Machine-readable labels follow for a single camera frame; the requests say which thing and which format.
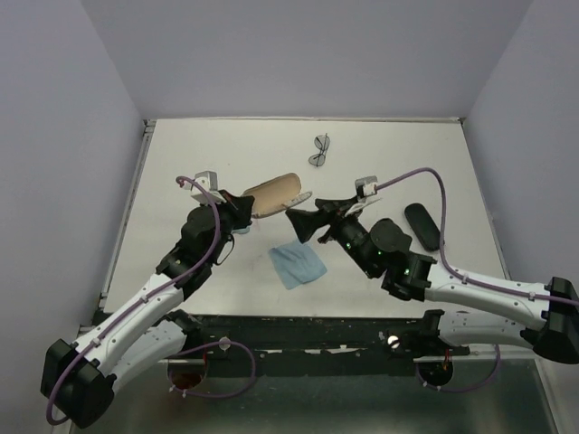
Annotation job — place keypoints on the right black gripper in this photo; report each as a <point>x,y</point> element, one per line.
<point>332,212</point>

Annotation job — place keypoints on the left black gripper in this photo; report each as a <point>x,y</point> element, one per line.
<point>239,206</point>

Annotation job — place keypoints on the marbled glasses case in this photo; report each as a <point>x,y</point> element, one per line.
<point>276,195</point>

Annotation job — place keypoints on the blue cleaning cloth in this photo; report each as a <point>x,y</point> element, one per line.
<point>296,264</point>
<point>243,230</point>

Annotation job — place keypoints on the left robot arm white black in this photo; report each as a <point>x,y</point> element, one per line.
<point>126,312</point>

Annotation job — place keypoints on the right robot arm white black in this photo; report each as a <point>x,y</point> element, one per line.
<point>542,317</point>

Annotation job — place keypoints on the black closed glasses case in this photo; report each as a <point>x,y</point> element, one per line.
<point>424,227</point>

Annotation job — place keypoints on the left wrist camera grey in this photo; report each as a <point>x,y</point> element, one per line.
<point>208,180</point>

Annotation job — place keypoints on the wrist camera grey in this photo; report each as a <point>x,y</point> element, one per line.
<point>208,180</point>
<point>366,186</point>

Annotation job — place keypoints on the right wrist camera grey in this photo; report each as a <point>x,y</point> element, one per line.
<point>366,186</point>

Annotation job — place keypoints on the dark wire-frame sunglasses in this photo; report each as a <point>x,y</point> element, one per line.
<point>321,143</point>

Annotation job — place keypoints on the aluminium frame rail left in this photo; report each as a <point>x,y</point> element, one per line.
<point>149,129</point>

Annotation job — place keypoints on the aluminium frame rail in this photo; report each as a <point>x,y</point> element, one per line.
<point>149,129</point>
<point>165,340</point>

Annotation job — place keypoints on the black mounting base rail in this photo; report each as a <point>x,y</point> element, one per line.
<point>298,346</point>

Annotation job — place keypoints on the aluminium frame rail front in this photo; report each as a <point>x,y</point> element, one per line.
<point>165,340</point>

